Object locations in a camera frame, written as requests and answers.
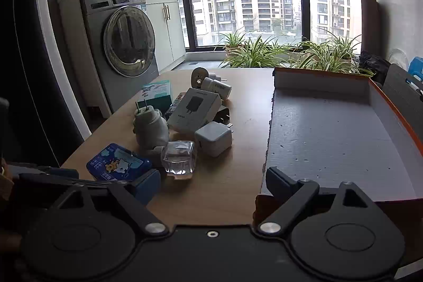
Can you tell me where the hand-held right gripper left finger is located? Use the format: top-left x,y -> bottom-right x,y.
49,169 -> 170,235

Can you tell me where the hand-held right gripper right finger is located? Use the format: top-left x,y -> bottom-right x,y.
257,166 -> 375,235

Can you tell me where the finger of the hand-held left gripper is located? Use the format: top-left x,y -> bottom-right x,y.
20,166 -> 80,185

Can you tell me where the blue cartoon tissue pack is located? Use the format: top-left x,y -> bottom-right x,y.
86,143 -> 153,182

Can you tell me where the white plug-in vaporizer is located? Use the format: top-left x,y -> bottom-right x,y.
133,101 -> 170,168

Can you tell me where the orange-edged white cardboard box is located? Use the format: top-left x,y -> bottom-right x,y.
261,67 -> 423,203

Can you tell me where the white square charger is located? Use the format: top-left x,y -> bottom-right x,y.
194,122 -> 235,158

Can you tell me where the black charger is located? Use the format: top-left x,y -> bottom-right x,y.
216,104 -> 232,124

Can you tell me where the white charger carton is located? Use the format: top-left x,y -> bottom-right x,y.
167,87 -> 222,135

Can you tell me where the dark printed card box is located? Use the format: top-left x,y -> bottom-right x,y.
164,92 -> 186,119

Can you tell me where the green cartoon carton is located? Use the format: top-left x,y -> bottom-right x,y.
141,80 -> 173,108

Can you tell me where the white bottle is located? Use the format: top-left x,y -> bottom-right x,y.
201,77 -> 232,101

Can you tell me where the large spider plant white pot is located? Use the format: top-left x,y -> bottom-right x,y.
220,37 -> 291,68

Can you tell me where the spider plant in pale pot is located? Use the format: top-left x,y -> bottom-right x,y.
291,41 -> 375,76

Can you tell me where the grey washing machine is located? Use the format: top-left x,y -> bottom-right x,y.
79,0 -> 160,112

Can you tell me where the spider plant in brown pot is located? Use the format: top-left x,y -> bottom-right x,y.
215,29 -> 255,57

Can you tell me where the spider plant by window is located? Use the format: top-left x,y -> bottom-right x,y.
297,28 -> 361,55

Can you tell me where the black bag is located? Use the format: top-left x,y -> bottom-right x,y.
358,50 -> 391,79

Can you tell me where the white laundry cabinet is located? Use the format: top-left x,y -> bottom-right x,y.
59,0 -> 186,119

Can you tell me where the white fan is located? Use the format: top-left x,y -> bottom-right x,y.
387,47 -> 408,65

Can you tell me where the blue plastic stool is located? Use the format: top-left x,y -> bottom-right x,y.
407,56 -> 423,82

